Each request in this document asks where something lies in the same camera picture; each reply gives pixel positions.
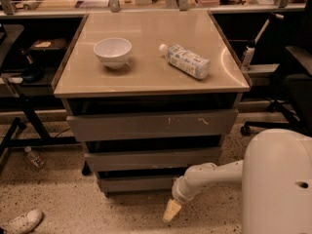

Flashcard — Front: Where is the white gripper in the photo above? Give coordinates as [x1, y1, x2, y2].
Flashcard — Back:
[163, 176, 195, 222]

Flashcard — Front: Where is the plastic bottle on floor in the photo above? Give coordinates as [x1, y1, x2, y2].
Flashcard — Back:
[24, 146, 45, 168]

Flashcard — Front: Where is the white spray bottle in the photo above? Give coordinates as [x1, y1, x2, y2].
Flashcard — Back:
[242, 41, 255, 68]

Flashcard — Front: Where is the white sneaker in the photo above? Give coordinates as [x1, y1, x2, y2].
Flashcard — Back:
[0, 209, 44, 234]

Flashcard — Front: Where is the black box under bench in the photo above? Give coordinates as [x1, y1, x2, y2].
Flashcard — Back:
[28, 38, 68, 66]

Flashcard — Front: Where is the grey drawer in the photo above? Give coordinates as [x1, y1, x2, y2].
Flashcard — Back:
[67, 109, 238, 141]
[97, 168, 186, 193]
[85, 147, 221, 172]

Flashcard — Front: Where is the black table frame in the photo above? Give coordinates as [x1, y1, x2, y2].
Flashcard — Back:
[0, 24, 81, 174]

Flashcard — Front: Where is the lying plastic bottle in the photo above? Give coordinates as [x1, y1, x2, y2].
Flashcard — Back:
[159, 44, 211, 80]

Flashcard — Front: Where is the black office chair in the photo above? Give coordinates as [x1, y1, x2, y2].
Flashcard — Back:
[241, 0, 312, 137]

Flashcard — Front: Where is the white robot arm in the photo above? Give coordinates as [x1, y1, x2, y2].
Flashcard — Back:
[163, 129, 312, 234]

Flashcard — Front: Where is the grey bottom drawer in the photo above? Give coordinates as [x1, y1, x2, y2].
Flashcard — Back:
[97, 168, 186, 193]

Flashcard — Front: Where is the grey top drawer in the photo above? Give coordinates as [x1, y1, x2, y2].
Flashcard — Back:
[67, 109, 238, 141]

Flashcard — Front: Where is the grey middle drawer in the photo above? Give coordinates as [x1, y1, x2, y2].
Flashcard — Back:
[85, 147, 221, 172]

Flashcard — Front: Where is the white bowl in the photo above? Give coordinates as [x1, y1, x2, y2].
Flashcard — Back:
[94, 37, 132, 69]

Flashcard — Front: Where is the grey drawer cabinet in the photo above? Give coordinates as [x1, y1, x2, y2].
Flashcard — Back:
[51, 10, 253, 199]

